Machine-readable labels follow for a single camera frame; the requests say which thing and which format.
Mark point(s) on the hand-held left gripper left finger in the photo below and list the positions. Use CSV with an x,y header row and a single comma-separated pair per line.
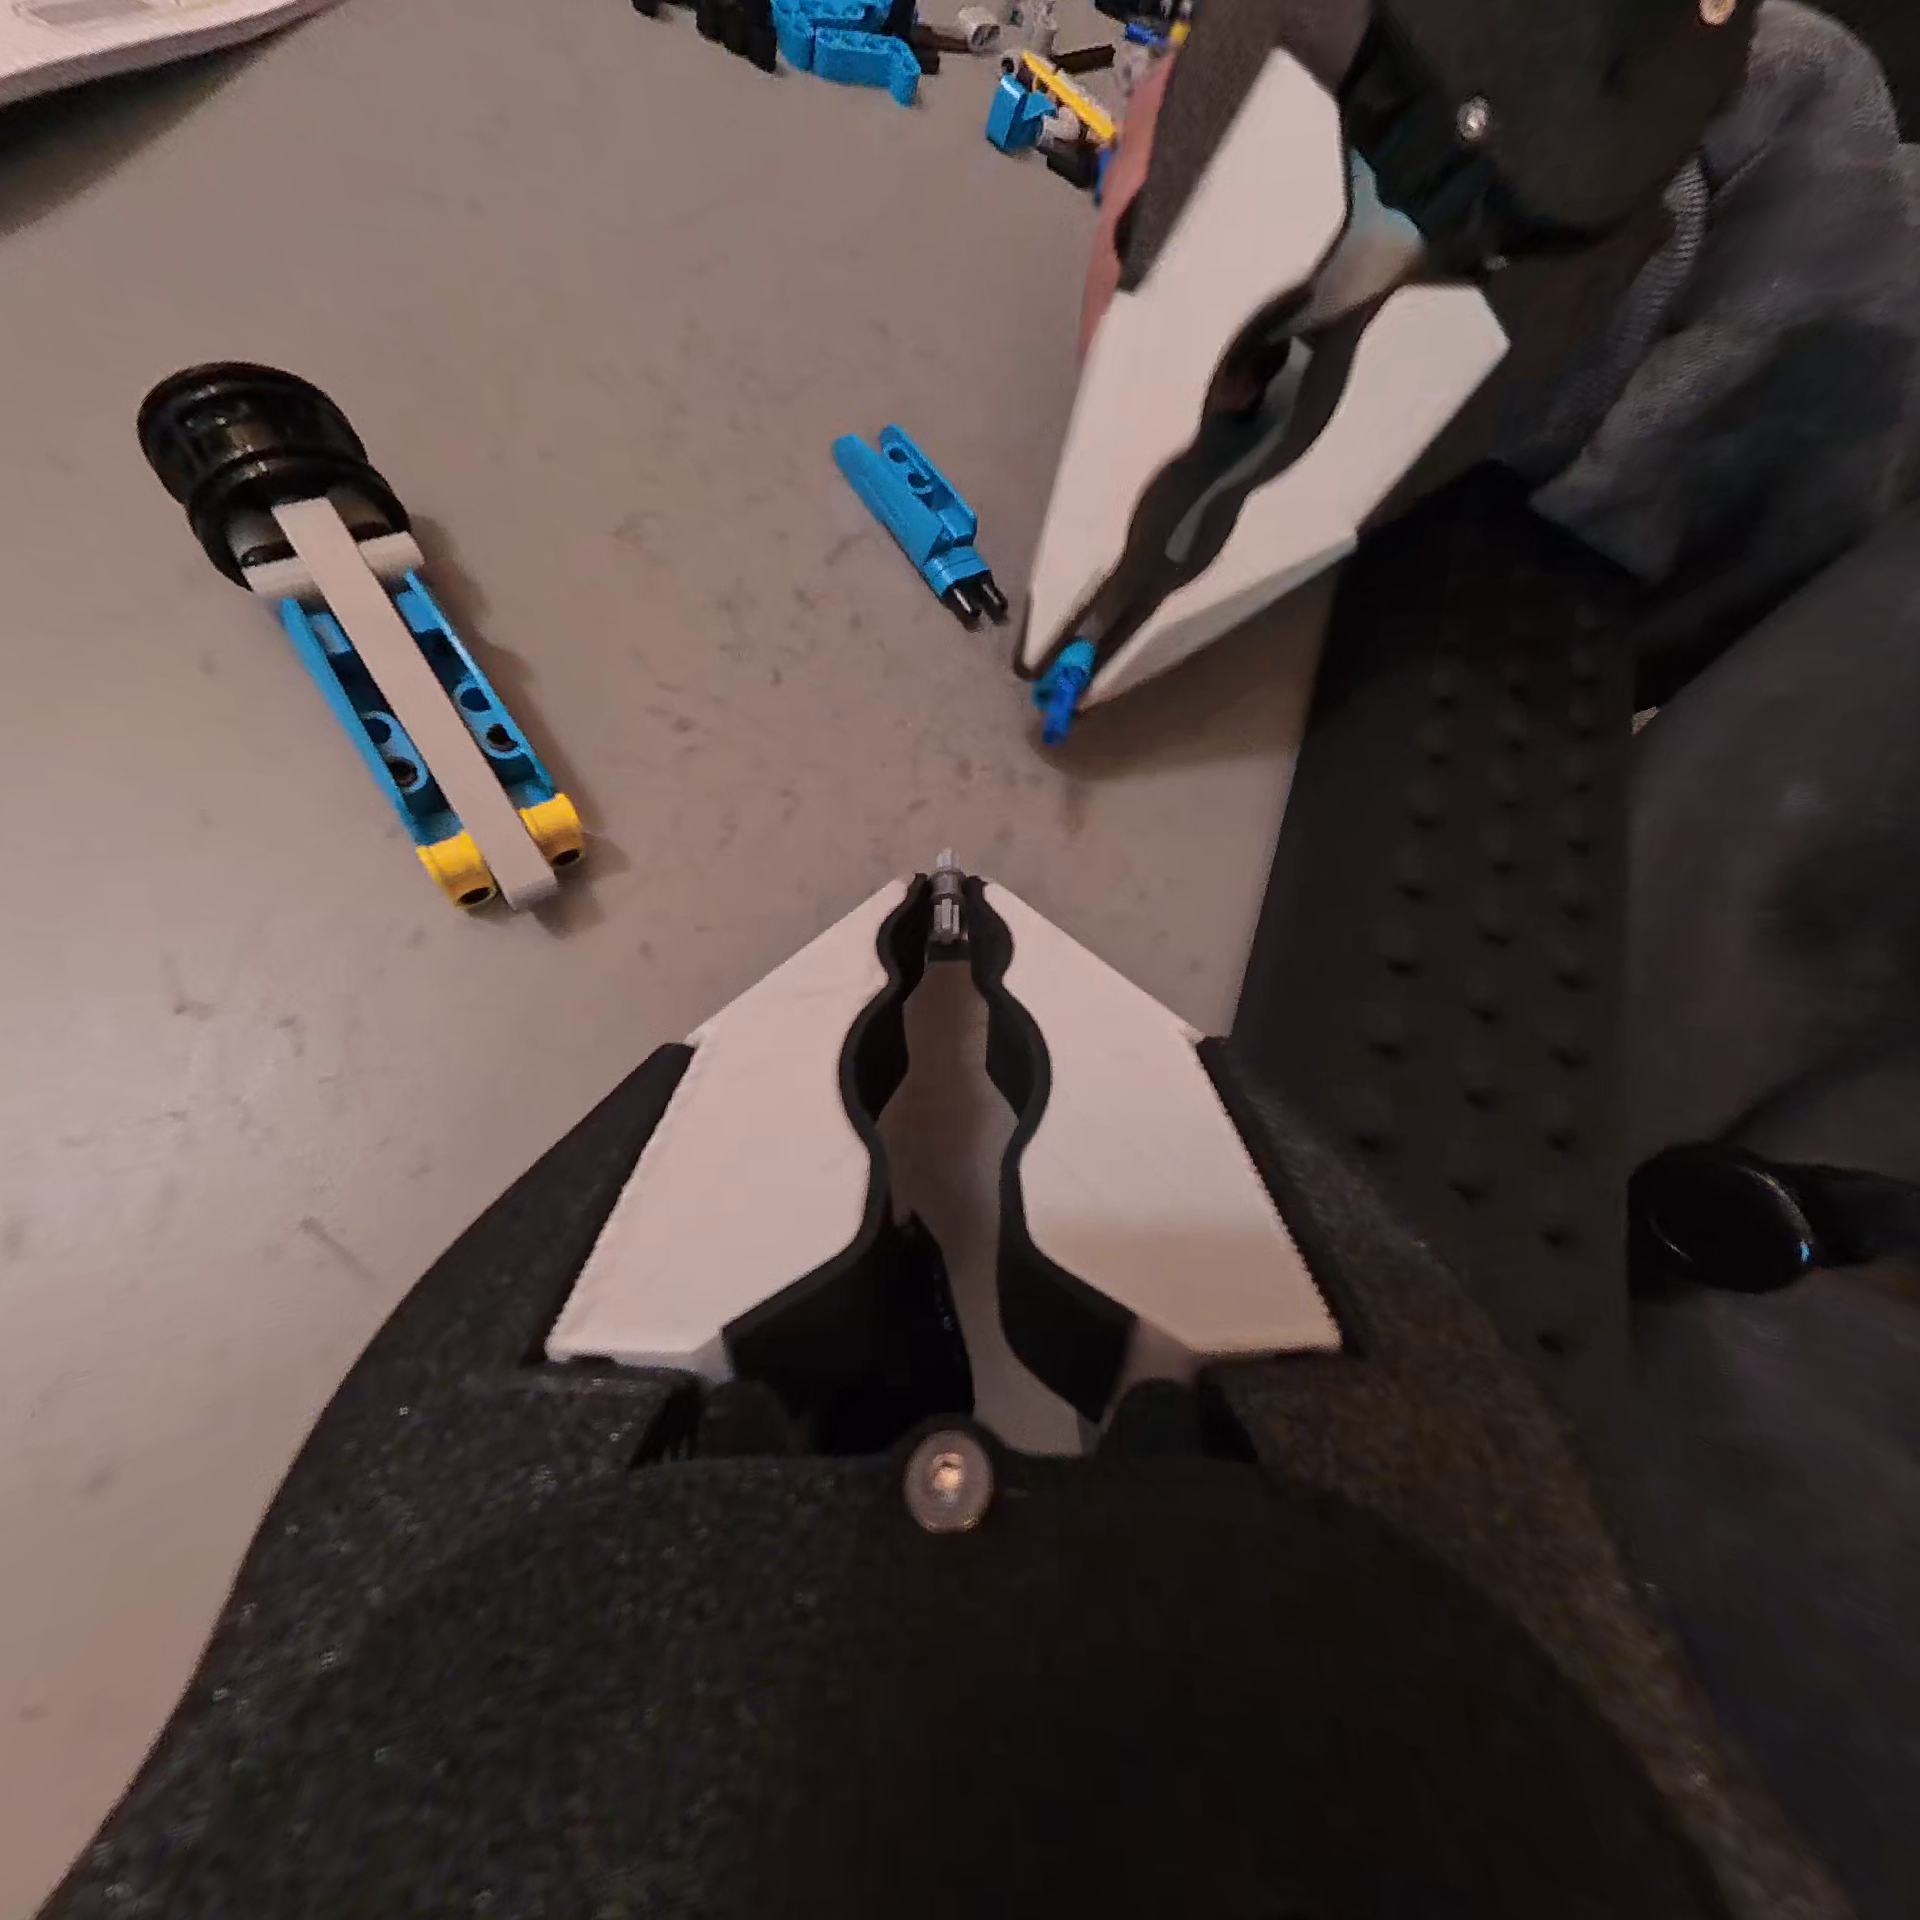
x,y
719,1199

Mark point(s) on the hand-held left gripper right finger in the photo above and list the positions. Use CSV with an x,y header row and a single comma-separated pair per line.
x,y
1169,1199

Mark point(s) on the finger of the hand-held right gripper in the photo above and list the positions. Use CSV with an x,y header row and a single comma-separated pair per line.
x,y
1350,435
1184,300

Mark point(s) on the blue panel brick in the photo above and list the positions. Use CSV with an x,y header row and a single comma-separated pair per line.
x,y
907,495

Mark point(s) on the dark grey connector brick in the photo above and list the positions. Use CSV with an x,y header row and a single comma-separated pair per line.
x,y
947,915

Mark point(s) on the small blue beam brick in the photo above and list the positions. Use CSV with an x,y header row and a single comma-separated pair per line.
x,y
1071,662

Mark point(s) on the blue pin brick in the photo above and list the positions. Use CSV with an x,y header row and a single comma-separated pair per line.
x,y
1060,719

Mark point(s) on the pile of toy bricks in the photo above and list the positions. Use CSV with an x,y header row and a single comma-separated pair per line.
x,y
857,37

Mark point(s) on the wheel and beam assembly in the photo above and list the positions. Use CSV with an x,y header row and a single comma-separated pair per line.
x,y
376,644

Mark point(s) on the person's right forearm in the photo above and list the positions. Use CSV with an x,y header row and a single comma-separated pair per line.
x,y
1772,300

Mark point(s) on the grey desk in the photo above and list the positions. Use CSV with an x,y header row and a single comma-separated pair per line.
x,y
675,300

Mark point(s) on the person's right hand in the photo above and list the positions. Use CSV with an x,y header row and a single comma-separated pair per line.
x,y
1115,209

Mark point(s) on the black studded mat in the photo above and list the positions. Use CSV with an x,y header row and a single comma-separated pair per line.
x,y
1458,900

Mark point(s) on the black round knob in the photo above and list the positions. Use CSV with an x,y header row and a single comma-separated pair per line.
x,y
1725,1222

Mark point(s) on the person's dark clothing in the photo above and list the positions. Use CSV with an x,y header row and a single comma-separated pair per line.
x,y
1772,900

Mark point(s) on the instruction manual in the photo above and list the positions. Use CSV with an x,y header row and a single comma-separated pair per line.
x,y
91,28

